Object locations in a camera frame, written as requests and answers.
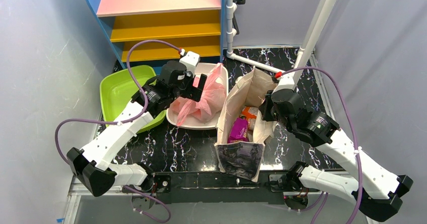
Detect pink plastic grocery bag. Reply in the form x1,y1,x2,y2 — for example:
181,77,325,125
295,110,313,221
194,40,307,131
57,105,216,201
176,62,227,127

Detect orange Fox's candy bag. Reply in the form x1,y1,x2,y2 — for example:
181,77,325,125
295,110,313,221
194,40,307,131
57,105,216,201
240,106,258,130

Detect beige canvas tote bag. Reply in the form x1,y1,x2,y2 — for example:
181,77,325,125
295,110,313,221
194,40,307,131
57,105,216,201
214,68,277,182

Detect purple snack bag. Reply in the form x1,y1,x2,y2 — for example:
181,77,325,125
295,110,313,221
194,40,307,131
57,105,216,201
227,118,249,143

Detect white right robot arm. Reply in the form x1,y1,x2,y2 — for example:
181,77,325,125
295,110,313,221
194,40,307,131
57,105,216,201
259,89,413,222

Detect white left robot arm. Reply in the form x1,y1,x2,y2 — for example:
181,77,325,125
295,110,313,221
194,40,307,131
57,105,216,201
65,59,207,197

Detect green plastic tray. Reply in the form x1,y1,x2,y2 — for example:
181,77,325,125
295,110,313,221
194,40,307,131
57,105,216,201
100,65,166,134

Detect colourful wooden shelf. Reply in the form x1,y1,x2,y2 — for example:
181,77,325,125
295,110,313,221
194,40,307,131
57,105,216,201
86,0,226,71

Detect white pvc pipe stand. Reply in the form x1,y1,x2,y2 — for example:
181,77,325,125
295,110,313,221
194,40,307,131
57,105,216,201
225,0,282,73

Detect aluminium base frame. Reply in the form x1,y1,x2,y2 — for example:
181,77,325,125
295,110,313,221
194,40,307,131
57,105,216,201
63,44,380,224

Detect white camera pole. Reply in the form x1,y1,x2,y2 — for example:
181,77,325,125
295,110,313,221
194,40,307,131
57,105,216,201
294,0,337,68

